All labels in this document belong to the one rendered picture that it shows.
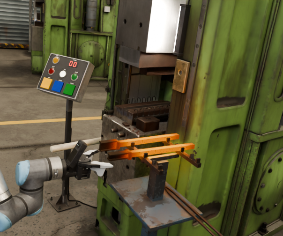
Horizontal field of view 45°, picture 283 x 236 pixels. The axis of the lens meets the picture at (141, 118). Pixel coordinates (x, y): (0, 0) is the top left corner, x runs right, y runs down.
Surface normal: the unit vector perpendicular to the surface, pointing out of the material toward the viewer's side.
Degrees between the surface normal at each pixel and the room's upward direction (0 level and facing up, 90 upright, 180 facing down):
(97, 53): 89
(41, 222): 0
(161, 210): 0
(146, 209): 0
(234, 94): 89
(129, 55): 90
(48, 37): 90
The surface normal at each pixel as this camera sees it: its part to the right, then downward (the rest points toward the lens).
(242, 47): 0.62, 0.31
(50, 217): 0.12, -0.94
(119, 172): -0.78, 0.11
